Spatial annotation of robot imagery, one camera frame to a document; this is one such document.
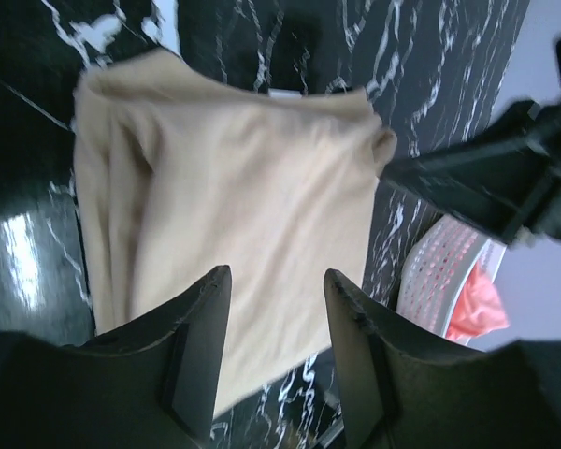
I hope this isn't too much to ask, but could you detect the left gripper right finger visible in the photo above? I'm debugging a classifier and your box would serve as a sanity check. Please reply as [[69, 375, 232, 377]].
[[324, 269, 561, 448]]

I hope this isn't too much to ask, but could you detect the white plastic laundry basket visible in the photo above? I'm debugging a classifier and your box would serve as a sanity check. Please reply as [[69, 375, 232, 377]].
[[396, 216, 505, 340]]

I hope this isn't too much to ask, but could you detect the beige t shirt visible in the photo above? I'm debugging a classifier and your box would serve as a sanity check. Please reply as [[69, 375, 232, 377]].
[[74, 50, 397, 414]]

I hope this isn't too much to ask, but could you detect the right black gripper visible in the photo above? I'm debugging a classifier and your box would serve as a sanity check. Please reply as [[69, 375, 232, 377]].
[[385, 38, 561, 244]]

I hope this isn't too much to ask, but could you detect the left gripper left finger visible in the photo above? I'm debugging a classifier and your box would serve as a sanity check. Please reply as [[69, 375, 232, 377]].
[[0, 266, 232, 448]]

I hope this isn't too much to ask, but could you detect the pink t shirt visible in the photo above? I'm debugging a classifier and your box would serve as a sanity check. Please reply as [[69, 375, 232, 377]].
[[446, 264, 510, 341]]

